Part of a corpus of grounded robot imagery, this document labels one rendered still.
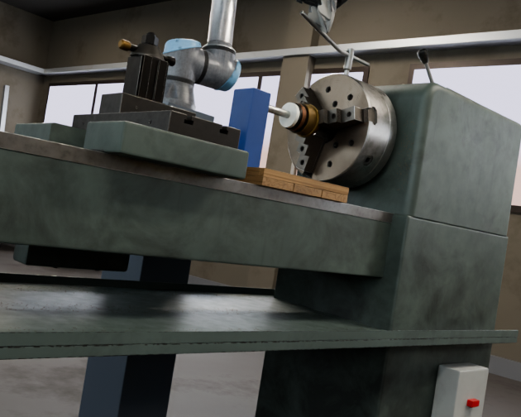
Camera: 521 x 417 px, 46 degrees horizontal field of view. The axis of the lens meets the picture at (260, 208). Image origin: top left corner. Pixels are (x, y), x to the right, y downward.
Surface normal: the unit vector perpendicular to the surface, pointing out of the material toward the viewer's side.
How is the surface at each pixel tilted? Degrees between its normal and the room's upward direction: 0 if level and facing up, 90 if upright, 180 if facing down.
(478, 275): 90
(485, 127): 90
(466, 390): 90
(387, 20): 90
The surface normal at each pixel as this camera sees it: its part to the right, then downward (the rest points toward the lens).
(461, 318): 0.66, 0.09
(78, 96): -0.65, -0.12
